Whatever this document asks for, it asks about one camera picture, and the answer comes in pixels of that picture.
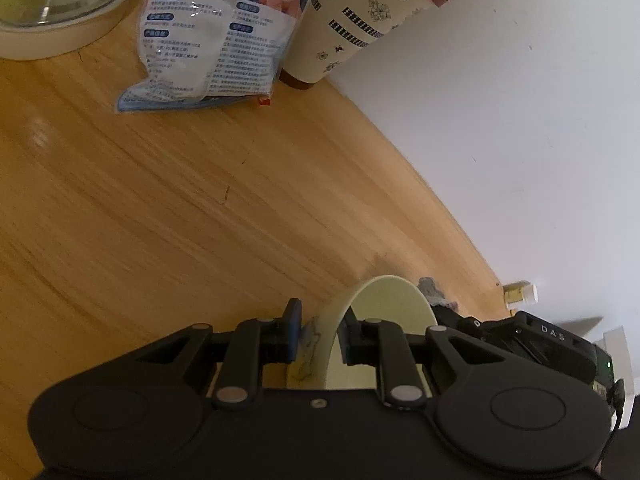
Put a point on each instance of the white patterned paper cup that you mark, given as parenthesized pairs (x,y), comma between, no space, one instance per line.
(333,31)

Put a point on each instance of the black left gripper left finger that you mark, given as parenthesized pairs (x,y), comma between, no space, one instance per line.
(253,344)

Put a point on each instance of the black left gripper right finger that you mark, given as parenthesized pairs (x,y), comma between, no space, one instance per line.
(383,345)

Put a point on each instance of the pink grey cleaning cloth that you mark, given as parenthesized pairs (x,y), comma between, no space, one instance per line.
(434,296)

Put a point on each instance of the small white yellow bottle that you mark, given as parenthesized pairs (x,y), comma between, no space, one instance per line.
(519,295)

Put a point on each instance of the blue white plastic snack bag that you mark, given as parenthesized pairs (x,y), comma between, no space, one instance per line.
(200,53)

